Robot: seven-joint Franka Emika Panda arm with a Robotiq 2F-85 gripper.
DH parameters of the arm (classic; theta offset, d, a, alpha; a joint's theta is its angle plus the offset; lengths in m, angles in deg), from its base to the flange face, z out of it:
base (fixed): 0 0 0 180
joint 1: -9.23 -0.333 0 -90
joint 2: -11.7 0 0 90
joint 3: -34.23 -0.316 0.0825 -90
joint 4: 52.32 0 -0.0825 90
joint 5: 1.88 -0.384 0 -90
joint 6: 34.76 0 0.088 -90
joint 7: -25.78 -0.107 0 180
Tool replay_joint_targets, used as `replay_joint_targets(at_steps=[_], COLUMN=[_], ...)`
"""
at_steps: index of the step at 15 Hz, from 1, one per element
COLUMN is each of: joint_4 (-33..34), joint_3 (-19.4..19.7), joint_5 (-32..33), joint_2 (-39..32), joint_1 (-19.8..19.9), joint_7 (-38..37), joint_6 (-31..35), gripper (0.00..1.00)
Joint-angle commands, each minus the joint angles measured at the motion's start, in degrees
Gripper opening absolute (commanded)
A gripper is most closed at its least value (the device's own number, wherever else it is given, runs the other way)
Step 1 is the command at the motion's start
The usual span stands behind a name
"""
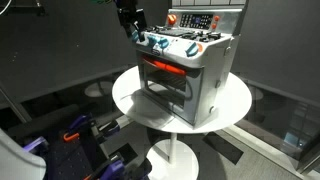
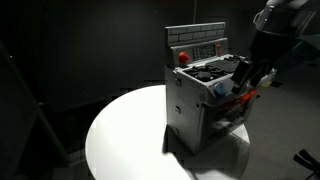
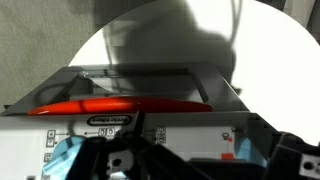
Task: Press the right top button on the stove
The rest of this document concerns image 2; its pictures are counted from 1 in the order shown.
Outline large red stove knob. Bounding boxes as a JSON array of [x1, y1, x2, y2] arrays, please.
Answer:
[[178, 52, 190, 64]]

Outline round white table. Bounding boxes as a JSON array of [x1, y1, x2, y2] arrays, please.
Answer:
[[85, 85, 250, 180]]

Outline grey toy stove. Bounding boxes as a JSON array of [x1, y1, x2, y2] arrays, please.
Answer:
[[165, 22, 257, 154]]

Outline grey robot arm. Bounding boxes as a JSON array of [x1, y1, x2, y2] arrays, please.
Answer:
[[231, 0, 320, 94]]

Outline blue stove knob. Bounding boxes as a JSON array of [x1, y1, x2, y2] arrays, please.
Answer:
[[214, 83, 226, 96]]

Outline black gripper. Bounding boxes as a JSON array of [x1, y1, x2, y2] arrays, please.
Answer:
[[232, 31, 294, 94]]

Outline red oven door handle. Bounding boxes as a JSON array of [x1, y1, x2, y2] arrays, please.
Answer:
[[231, 89, 257, 104]]

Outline yellow tag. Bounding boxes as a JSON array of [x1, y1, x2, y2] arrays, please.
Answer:
[[261, 80, 273, 88]]

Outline black stand at left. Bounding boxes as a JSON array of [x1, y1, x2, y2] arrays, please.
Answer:
[[0, 41, 70, 180]]

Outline black stove burner grate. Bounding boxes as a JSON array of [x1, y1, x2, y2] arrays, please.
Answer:
[[185, 66, 226, 82]]

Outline black object bottom right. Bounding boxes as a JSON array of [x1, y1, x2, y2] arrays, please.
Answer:
[[293, 149, 320, 175]]

